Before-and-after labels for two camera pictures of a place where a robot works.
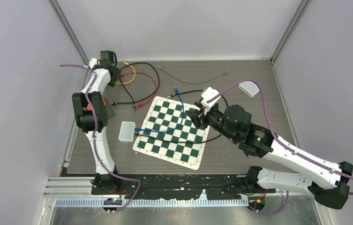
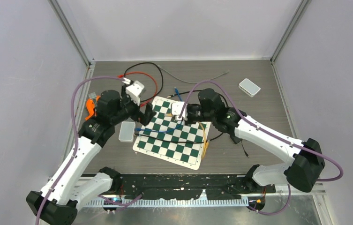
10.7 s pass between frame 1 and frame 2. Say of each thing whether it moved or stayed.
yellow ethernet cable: moved
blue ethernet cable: stayed
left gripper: moved
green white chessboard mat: stayed
